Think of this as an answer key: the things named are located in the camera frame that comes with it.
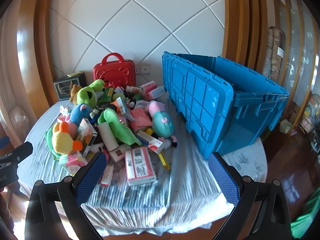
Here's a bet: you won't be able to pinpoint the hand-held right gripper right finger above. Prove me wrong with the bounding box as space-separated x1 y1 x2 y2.
207 152 292 240

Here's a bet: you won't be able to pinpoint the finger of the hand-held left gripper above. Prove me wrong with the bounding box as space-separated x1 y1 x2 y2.
0 136 11 150
0 141 34 167

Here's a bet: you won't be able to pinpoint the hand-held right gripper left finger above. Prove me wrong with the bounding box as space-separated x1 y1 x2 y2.
24 151 107 240

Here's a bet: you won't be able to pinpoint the cardboard tube roll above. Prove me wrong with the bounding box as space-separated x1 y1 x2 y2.
97 122 120 152

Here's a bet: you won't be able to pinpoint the red white packet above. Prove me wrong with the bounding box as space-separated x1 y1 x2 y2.
124 146 157 186

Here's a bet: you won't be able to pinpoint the yellow plastic toy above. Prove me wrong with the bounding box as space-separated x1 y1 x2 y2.
158 152 171 170

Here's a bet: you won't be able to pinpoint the blue white carton box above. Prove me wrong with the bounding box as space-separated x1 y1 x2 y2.
136 130 164 153

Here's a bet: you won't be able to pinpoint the blue plastic crate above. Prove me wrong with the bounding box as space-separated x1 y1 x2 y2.
161 51 290 160

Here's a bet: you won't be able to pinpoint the small white and red box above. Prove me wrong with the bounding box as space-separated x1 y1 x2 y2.
101 164 115 187

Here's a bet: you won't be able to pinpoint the pink wet wipes pack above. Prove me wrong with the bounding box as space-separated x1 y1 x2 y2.
59 151 88 174

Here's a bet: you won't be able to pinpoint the orange picture box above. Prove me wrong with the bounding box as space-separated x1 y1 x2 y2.
75 118 98 158

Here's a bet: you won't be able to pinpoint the yellow duck plush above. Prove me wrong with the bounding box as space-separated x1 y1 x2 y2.
51 121 83 155

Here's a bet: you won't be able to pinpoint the pink plush toy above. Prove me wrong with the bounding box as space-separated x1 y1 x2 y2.
59 112 75 130

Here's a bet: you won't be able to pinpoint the green cloth hat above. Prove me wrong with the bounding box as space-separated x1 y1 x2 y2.
97 108 142 147

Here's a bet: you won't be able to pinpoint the blue mouse plush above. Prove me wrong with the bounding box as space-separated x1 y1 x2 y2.
69 103 93 127

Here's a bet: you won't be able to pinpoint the white and blue box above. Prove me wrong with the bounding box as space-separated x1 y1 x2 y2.
116 97 135 122

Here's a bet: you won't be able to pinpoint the dark gift box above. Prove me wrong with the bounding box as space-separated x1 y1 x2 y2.
53 72 87 102

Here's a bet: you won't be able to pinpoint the plain pink tissue pack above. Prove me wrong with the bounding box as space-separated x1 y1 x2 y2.
130 108 153 130

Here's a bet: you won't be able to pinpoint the green frog plush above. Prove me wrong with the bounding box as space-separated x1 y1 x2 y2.
76 79 106 110

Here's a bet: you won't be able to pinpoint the brown plush toy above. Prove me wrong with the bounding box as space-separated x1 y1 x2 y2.
69 84 82 104

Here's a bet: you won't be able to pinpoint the pink and teal pig plush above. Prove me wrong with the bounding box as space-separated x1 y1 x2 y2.
146 101 178 147

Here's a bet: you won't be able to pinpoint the green cardboard box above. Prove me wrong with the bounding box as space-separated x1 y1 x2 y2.
97 87 115 105

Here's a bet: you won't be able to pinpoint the green cloth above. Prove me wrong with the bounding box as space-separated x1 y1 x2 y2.
291 192 320 239

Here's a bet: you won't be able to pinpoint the pink and white tissue pack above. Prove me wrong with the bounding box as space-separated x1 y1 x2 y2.
145 86 166 102
140 81 158 94

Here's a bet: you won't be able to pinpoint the red toy suitcase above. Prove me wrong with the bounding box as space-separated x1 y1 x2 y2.
93 52 137 88

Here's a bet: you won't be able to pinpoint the rolled patterned blankets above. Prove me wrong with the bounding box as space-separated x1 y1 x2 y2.
262 26 286 80

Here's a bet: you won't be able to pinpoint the wooden framed glass door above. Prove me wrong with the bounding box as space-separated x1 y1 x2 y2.
270 0 320 105

